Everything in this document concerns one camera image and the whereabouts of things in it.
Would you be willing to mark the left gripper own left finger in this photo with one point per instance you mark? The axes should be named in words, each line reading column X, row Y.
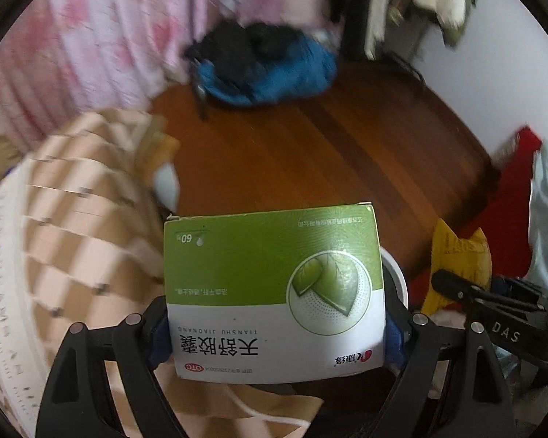
column 157, row 346

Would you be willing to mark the hanging clothes rack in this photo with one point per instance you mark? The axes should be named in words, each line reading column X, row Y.
column 420, row 4

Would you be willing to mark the checkered tablecloth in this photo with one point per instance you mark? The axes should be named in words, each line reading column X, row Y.
column 81, row 240

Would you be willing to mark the white round trash bin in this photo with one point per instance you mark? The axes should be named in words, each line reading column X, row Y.
column 393, row 272

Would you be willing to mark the light blue cloth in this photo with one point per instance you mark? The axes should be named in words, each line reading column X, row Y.
column 538, row 221

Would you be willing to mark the yellow snack bag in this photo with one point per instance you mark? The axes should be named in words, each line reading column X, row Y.
column 469, row 258

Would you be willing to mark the blue black clothes pile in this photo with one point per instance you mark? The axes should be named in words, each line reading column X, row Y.
column 259, row 64

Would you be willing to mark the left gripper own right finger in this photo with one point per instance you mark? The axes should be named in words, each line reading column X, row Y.
column 398, row 329

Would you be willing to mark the pink floral curtain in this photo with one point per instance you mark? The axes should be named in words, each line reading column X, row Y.
column 65, row 57

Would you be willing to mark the green white medicine box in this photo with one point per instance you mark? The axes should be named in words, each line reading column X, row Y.
column 275, row 297

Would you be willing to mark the red cloth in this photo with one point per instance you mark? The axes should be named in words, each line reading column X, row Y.
column 503, row 214

